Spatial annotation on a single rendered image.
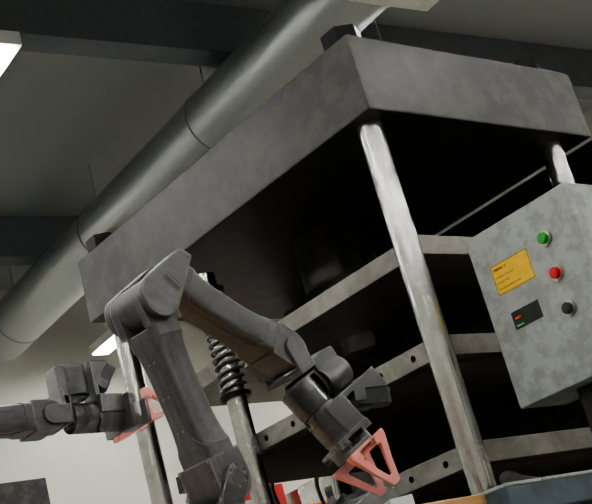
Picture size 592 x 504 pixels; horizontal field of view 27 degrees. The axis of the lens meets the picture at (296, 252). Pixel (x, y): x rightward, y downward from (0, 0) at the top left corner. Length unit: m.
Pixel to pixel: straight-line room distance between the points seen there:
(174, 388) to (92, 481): 8.58
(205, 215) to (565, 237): 1.06
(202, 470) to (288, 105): 1.55
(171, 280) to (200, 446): 0.23
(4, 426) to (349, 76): 1.19
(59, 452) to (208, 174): 7.06
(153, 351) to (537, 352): 1.21
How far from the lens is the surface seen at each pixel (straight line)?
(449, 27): 8.24
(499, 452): 2.85
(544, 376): 2.72
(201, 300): 1.79
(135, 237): 3.59
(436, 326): 2.76
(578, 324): 2.66
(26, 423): 2.27
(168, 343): 1.71
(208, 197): 3.31
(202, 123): 7.07
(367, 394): 1.90
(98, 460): 10.35
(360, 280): 3.05
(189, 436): 1.70
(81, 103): 7.86
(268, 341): 1.83
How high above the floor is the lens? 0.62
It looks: 19 degrees up
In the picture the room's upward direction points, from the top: 16 degrees counter-clockwise
